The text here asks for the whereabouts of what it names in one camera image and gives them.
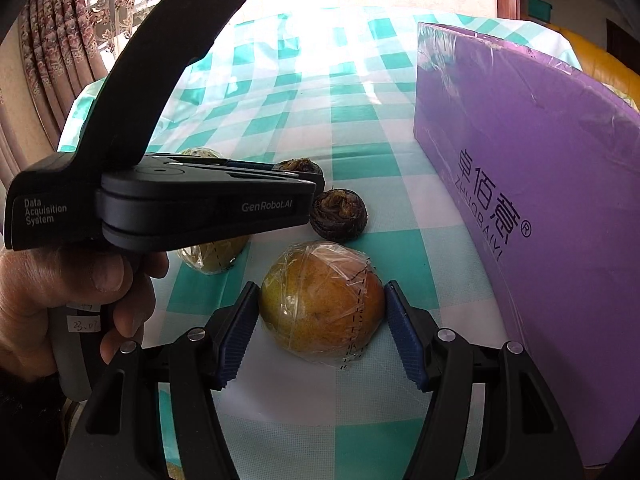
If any dark brown mangosteen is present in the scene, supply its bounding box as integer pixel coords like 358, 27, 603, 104
309, 187, 369, 239
272, 157, 323, 175

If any plastic-wrapped green citrus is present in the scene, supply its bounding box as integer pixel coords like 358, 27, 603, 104
176, 234, 251, 276
177, 146, 226, 160

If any person's left hand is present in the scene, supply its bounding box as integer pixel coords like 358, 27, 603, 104
0, 247, 171, 376

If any yellow leather sofa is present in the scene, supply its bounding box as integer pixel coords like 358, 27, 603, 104
545, 22, 640, 111

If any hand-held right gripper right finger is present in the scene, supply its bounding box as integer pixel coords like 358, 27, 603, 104
382, 281, 586, 480

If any plastic-wrapped yellow citrus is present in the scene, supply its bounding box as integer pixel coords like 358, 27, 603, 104
259, 241, 386, 372

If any purple cardboard box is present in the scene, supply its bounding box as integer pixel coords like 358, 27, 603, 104
414, 22, 640, 468

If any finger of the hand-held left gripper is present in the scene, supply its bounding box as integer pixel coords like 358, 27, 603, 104
220, 166, 327, 192
172, 156, 275, 170

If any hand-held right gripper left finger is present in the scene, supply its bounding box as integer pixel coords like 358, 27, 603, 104
57, 282, 261, 480

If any teal checkered tablecloth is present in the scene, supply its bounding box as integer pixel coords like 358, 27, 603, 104
57, 5, 596, 480

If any brown pleated curtain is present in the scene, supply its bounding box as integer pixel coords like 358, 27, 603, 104
0, 0, 118, 183

